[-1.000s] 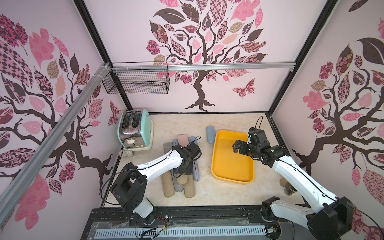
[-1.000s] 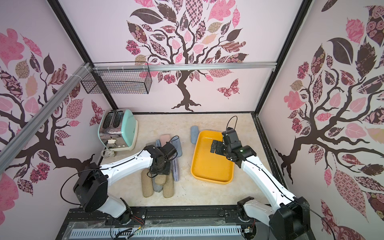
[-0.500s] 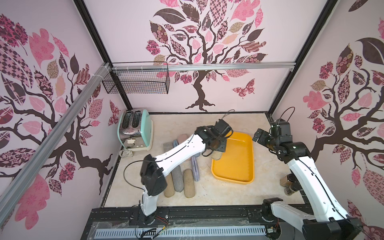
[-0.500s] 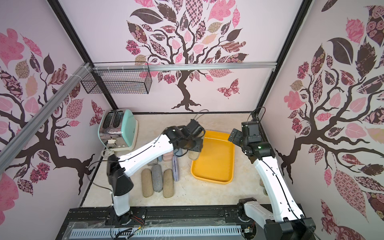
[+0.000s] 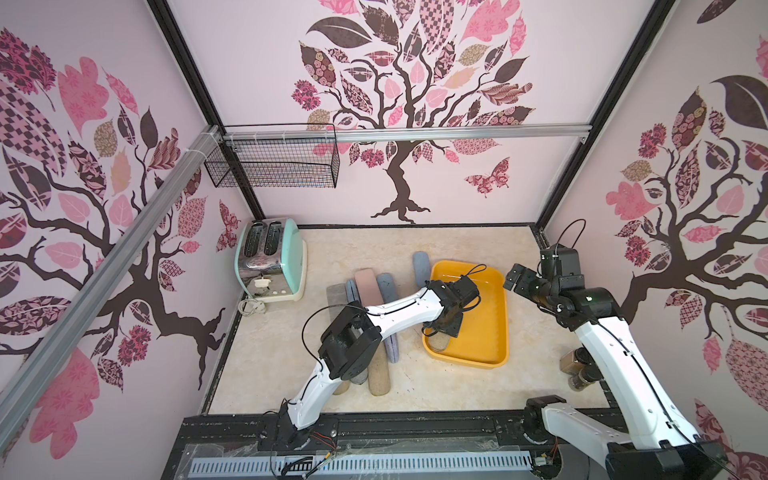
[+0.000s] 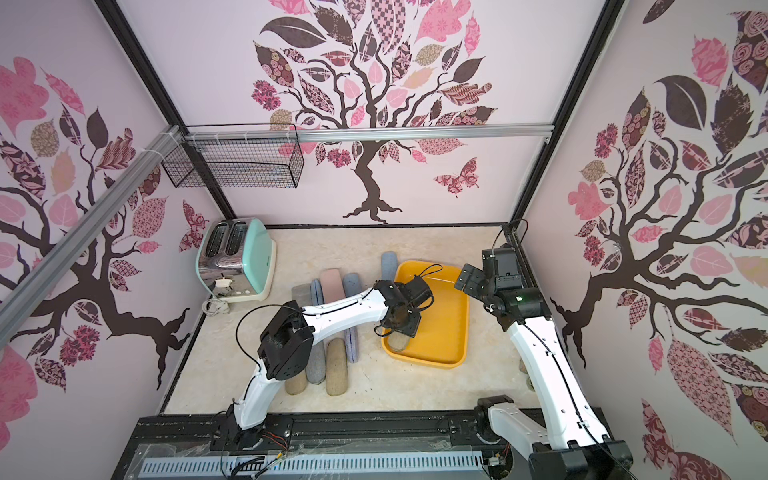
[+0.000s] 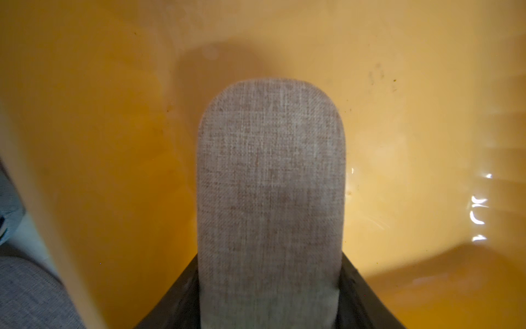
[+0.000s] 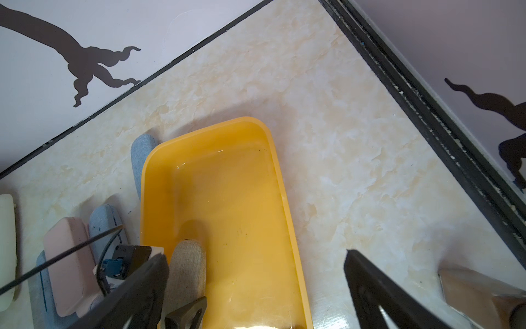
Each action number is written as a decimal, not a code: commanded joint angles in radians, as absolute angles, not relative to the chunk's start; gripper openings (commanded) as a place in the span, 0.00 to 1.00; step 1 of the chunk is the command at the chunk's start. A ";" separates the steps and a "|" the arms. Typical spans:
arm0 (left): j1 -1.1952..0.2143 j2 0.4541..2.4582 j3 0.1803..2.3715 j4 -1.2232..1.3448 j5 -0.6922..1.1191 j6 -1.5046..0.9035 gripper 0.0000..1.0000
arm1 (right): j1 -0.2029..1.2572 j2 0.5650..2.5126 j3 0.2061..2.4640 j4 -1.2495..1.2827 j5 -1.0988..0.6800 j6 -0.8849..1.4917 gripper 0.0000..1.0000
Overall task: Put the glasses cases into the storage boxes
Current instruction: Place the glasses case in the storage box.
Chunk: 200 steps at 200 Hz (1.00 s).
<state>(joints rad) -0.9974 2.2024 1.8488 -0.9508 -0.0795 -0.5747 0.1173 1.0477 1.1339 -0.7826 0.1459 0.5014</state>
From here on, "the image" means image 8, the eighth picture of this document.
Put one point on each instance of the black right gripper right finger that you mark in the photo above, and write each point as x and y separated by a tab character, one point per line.
373	292

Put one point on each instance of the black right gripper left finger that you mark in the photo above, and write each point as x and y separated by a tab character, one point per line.
137	303

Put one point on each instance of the tan glasses case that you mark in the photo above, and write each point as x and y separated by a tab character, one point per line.
184	302

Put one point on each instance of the yellow plastic storage tray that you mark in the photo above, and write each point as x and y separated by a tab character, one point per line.
222	186

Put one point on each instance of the pink glasses case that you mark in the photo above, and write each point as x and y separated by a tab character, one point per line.
73	283

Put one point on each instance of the blue glasses case middle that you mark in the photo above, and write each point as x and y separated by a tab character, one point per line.
102	219

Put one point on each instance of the blue glasses case left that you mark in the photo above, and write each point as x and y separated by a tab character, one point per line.
44	312

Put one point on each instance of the blue glasses case by tray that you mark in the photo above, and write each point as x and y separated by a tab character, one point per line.
139	152

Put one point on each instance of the mint chrome toaster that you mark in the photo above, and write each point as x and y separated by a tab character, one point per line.
8	240

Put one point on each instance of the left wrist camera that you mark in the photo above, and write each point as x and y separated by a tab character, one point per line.
125	260

